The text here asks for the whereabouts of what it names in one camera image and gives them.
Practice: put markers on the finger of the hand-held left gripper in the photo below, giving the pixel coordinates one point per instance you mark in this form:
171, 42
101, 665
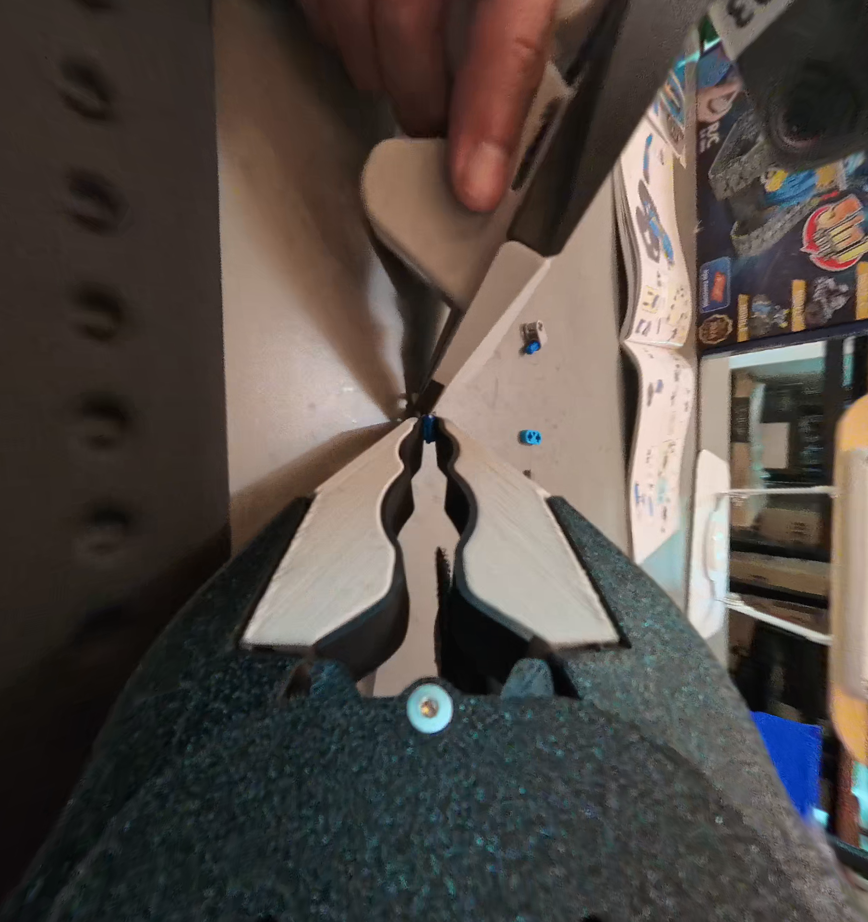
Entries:
499, 302

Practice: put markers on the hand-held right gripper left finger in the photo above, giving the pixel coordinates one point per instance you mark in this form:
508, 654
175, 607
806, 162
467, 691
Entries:
326, 569

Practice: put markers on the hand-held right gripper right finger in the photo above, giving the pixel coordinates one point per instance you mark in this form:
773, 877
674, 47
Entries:
535, 569

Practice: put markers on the grey desk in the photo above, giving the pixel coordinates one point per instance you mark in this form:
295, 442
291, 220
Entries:
585, 374

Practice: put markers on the wooden top desk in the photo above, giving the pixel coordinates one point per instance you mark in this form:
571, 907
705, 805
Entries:
855, 425

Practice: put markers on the person's left hand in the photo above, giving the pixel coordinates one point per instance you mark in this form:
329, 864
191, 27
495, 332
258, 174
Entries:
491, 108

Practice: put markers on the dark blue toy box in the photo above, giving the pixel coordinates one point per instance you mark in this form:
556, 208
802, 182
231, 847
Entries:
801, 252

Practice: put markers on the blue sticker sheet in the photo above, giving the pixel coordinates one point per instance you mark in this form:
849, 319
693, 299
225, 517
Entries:
675, 101

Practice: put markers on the open instruction booklet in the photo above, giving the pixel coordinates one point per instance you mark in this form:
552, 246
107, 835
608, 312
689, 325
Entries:
664, 403

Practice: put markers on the white folding stand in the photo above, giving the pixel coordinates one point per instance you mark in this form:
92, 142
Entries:
862, 576

